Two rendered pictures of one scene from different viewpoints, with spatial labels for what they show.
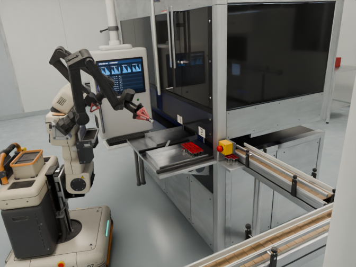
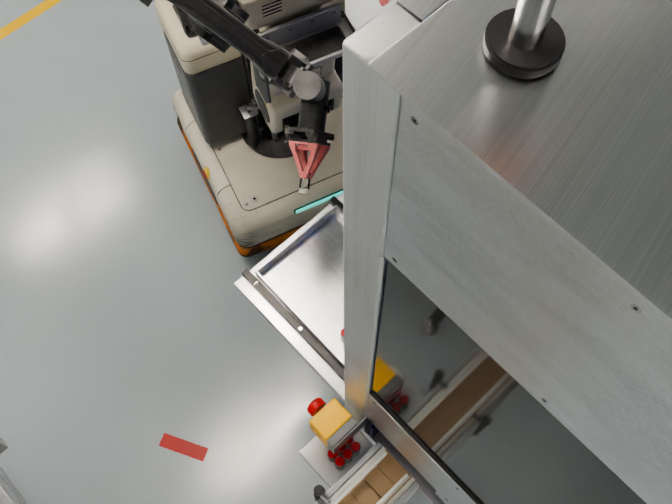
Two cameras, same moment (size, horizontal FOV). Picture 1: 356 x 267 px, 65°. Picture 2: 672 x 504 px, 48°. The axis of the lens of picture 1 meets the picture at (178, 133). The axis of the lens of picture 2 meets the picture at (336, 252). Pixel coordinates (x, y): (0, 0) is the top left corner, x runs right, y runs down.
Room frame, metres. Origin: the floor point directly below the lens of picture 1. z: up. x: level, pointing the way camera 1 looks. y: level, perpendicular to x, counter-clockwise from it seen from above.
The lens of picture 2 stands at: (1.49, -0.61, 2.56)
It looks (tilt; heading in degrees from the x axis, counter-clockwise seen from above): 65 degrees down; 73
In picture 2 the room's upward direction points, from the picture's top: 2 degrees counter-clockwise
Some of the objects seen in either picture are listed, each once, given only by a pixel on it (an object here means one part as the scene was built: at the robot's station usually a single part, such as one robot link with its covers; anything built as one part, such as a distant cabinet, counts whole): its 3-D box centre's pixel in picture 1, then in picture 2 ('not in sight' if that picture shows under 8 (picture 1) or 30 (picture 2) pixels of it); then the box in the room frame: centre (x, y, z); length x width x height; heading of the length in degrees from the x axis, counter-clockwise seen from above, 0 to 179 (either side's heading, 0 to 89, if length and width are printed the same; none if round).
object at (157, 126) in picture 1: (158, 133); not in sight; (2.57, 0.19, 0.73); 1.98 x 0.01 x 0.25; 25
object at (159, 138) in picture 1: (170, 136); not in sight; (2.06, 0.06, 0.90); 0.34 x 0.26 x 0.04; 115
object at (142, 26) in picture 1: (144, 51); not in sight; (2.77, 0.27, 1.51); 0.49 x 0.01 x 0.59; 25
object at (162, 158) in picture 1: (176, 154); (344, 288); (1.70, 0.02, 0.90); 0.34 x 0.26 x 0.04; 114
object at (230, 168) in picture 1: (233, 164); (342, 455); (1.57, -0.34, 0.87); 0.14 x 0.13 x 0.02; 115
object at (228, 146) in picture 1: (226, 147); (333, 424); (1.57, -0.29, 1.00); 0.08 x 0.07 x 0.07; 115
